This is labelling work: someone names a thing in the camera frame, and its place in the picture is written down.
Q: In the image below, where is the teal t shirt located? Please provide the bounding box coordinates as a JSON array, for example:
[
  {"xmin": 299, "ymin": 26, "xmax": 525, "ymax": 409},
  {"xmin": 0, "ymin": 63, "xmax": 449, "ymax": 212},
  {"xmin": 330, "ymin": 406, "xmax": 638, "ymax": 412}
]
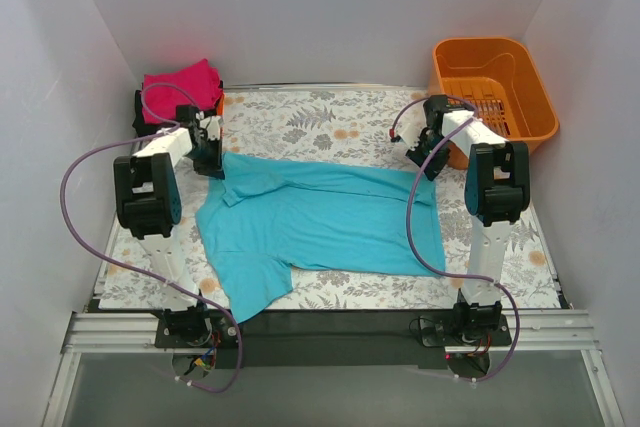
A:
[{"xmin": 196, "ymin": 152, "xmax": 445, "ymax": 322}]

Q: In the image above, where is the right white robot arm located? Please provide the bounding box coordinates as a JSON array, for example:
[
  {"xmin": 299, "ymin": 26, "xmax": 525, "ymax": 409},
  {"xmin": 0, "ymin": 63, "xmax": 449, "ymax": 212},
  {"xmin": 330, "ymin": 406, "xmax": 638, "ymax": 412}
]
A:
[{"xmin": 398, "ymin": 94, "xmax": 530, "ymax": 347}]

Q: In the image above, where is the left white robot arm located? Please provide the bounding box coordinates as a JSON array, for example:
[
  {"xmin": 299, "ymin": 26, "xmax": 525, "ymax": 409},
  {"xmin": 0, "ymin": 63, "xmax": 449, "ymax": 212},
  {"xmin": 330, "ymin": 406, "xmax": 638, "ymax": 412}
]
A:
[{"xmin": 113, "ymin": 105, "xmax": 225, "ymax": 347}]

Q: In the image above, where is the orange folded t shirt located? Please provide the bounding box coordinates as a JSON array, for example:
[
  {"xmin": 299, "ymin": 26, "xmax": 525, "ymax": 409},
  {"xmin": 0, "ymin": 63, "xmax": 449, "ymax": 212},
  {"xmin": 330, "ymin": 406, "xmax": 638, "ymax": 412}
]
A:
[{"xmin": 216, "ymin": 94, "xmax": 225, "ymax": 116}]

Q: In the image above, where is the floral patterned table mat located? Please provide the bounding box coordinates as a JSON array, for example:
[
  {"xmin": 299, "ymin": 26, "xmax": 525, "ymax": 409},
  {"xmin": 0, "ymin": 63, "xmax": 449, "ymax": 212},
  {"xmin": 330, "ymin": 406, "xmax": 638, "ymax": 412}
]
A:
[{"xmin": 95, "ymin": 88, "xmax": 560, "ymax": 310}]

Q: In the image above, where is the pink folded t shirt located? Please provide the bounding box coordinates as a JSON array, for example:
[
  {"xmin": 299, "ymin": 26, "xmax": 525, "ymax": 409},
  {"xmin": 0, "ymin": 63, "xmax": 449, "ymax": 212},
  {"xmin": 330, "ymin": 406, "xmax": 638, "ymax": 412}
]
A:
[{"xmin": 142, "ymin": 59, "xmax": 224, "ymax": 124}]

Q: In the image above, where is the black folded t shirt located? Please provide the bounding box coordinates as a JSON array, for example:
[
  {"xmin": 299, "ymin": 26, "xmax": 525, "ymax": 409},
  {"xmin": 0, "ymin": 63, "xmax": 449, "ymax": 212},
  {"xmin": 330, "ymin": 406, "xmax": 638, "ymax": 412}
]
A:
[{"xmin": 132, "ymin": 90, "xmax": 170, "ymax": 137}]

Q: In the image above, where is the orange plastic basket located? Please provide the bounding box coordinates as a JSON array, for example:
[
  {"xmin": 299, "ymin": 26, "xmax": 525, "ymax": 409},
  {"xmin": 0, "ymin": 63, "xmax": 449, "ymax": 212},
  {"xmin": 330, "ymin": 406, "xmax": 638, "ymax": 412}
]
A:
[{"xmin": 427, "ymin": 37, "xmax": 559, "ymax": 152}]

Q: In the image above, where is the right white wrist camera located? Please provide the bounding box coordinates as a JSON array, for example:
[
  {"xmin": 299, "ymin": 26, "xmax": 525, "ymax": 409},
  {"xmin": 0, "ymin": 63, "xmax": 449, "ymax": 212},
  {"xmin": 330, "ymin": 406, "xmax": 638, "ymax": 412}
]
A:
[{"xmin": 389, "ymin": 123, "xmax": 423, "ymax": 149}]

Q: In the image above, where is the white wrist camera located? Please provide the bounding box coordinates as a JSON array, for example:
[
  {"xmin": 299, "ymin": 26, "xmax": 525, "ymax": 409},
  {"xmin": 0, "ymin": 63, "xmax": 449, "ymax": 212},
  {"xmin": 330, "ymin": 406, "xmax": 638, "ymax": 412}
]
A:
[
  {"xmin": 196, "ymin": 112, "xmax": 223, "ymax": 141},
  {"xmin": 389, "ymin": 123, "xmax": 423, "ymax": 149}
]

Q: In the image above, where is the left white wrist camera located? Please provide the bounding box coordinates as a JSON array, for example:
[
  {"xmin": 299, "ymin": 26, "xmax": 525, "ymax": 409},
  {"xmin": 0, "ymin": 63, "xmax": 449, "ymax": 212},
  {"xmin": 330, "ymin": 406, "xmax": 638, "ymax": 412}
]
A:
[{"xmin": 196, "ymin": 112, "xmax": 223, "ymax": 141}]

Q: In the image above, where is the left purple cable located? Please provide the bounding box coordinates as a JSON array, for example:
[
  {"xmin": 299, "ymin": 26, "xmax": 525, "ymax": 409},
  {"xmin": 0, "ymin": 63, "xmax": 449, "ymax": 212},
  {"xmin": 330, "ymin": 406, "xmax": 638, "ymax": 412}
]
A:
[{"xmin": 59, "ymin": 84, "xmax": 245, "ymax": 394}]

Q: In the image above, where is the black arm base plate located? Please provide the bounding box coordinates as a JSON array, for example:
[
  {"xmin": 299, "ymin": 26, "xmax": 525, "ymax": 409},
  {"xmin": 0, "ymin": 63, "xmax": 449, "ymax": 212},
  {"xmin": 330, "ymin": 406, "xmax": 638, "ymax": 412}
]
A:
[{"xmin": 154, "ymin": 309, "xmax": 515, "ymax": 369}]

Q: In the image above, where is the aluminium frame rail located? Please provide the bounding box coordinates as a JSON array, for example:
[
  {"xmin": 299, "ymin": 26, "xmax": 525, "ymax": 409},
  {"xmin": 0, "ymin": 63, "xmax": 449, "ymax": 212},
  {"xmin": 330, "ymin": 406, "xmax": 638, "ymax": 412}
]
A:
[{"xmin": 64, "ymin": 309, "xmax": 600, "ymax": 352}]

